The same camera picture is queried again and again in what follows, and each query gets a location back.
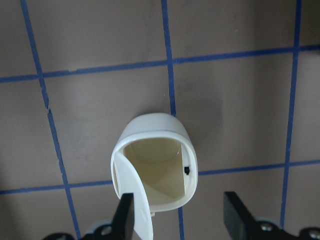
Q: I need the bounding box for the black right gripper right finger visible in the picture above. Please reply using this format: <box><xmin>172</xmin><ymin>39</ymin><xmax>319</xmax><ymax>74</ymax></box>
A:
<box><xmin>223</xmin><ymin>191</ymin><xmax>256</xmax><ymax>240</ymax></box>

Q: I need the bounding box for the cream white trash can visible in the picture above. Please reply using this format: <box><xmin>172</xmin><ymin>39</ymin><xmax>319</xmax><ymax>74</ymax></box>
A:
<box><xmin>110</xmin><ymin>112</ymin><xmax>198</xmax><ymax>240</ymax></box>

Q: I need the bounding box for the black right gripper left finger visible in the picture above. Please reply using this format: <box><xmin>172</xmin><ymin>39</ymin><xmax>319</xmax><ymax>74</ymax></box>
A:
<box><xmin>111</xmin><ymin>193</ymin><xmax>135</xmax><ymax>240</ymax></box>

